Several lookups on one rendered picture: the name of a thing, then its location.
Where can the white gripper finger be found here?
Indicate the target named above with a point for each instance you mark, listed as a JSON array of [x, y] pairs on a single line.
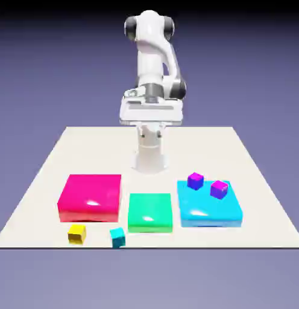
[[159, 131], [141, 132]]

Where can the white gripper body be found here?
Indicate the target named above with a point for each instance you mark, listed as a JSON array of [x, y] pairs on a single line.
[[152, 113]]

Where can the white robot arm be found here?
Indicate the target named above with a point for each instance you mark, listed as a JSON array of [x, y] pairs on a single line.
[[149, 60]]

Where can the small indigo cube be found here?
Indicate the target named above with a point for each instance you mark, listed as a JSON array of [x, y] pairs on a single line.
[[195, 182]]

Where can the small purple cube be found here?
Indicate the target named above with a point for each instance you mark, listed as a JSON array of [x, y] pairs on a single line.
[[219, 190]]

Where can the small teal cube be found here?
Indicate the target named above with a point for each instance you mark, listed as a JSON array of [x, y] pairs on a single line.
[[117, 237]]

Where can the small yellow cube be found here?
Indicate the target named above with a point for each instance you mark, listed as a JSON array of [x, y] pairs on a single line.
[[76, 234]]

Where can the large green box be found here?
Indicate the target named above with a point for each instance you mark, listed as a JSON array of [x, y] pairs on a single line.
[[149, 207]]

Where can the large pink box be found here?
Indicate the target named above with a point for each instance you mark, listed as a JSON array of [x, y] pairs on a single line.
[[91, 193]]

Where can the large cyan box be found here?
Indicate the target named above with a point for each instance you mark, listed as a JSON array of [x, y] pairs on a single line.
[[209, 210]]

